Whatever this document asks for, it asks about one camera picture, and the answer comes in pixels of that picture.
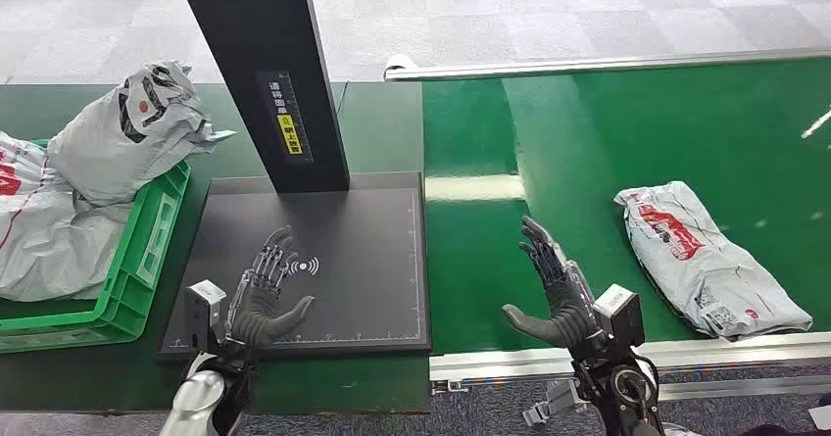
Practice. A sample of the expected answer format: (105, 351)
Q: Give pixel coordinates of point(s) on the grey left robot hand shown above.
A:
(256, 319)

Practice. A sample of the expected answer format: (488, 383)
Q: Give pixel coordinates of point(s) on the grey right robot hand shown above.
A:
(565, 316)

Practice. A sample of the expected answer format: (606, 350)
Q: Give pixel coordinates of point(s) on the grey mailer package red print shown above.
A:
(701, 264)

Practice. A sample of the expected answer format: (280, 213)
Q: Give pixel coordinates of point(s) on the green conveyor belt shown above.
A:
(649, 134)

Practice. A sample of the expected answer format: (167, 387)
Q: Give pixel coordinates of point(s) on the grey mailer package black print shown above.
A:
(123, 147)

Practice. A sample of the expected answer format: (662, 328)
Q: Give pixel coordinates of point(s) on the large grey mailer package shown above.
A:
(45, 245)

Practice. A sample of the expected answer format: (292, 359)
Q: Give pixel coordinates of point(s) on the green plastic crate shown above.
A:
(139, 258)

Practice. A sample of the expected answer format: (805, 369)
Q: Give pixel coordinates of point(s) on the white paper sheet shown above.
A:
(820, 417)

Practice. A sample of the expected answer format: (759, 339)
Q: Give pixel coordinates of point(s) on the black scanner column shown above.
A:
(259, 43)

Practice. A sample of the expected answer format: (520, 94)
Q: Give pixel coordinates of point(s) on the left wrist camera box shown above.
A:
(204, 306)

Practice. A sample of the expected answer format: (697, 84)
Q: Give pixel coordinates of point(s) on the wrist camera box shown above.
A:
(204, 306)
(620, 313)

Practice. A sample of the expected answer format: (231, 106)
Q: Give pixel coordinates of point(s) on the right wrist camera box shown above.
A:
(620, 313)

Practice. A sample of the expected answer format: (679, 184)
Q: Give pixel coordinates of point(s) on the grey metal conveyor bracket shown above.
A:
(548, 404)

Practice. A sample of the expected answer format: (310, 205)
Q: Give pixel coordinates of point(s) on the black scanner base plate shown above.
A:
(363, 258)

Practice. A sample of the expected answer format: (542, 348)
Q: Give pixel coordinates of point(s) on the wide aluminium conveyor rail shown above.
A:
(714, 352)

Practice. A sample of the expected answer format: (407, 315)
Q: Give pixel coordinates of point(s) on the thin aluminium conveyor rail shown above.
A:
(584, 65)

